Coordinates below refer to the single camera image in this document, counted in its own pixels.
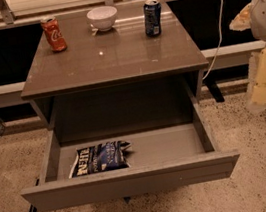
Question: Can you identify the grey cabinet counter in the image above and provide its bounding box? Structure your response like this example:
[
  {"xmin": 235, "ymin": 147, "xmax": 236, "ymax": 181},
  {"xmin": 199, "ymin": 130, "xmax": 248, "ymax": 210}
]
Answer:
[{"xmin": 8, "ymin": 0, "xmax": 217, "ymax": 135}]

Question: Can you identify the grey open top drawer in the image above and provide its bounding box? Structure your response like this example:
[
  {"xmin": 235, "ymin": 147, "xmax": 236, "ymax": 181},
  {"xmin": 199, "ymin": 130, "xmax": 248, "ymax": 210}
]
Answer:
[{"xmin": 6, "ymin": 71, "xmax": 246, "ymax": 212}]

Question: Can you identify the blue chip bag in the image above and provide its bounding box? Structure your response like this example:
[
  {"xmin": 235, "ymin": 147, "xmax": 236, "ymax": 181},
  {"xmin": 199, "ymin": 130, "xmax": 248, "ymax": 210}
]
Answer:
[{"xmin": 69, "ymin": 140, "xmax": 131, "ymax": 178}]

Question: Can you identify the white bowl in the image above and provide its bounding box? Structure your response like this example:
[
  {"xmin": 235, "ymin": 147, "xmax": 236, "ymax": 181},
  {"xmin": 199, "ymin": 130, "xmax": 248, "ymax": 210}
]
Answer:
[{"xmin": 86, "ymin": 6, "xmax": 118, "ymax": 31}]

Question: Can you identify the blue soda can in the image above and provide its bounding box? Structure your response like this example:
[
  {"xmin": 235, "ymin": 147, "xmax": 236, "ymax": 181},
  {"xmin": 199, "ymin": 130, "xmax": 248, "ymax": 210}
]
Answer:
[{"xmin": 143, "ymin": 0, "xmax": 162, "ymax": 37}]

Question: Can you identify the red soda can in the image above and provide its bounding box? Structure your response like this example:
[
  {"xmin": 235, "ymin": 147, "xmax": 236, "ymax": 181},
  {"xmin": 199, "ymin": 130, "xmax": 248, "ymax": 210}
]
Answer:
[{"xmin": 40, "ymin": 16, "xmax": 67, "ymax": 52}]

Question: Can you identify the yellow foam padded gripper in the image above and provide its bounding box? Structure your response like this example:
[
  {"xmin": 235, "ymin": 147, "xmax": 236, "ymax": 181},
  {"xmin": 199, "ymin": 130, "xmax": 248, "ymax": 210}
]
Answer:
[{"xmin": 246, "ymin": 47, "xmax": 266, "ymax": 114}]

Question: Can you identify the white cable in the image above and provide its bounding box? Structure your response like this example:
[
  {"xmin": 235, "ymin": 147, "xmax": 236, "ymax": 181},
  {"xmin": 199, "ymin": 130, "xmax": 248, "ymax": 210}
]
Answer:
[{"xmin": 188, "ymin": 0, "xmax": 238, "ymax": 81}]

